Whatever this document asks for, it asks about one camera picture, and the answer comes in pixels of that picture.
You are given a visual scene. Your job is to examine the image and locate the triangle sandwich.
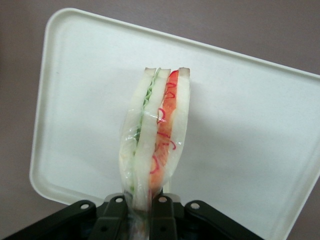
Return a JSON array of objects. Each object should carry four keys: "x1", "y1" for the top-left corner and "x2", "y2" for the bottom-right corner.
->
[{"x1": 117, "y1": 66, "x2": 193, "y2": 240}]

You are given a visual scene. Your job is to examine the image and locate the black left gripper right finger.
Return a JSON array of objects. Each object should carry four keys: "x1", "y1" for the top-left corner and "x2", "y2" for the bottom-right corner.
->
[{"x1": 149, "y1": 194, "x2": 285, "y2": 240}]

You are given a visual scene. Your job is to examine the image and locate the cream plastic tray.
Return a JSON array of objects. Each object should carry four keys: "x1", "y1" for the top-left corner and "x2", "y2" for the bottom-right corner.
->
[{"x1": 29, "y1": 7, "x2": 320, "y2": 240}]

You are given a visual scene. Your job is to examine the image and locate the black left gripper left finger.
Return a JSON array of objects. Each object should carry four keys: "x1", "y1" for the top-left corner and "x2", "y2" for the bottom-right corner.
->
[{"x1": 2, "y1": 195, "x2": 134, "y2": 240}]

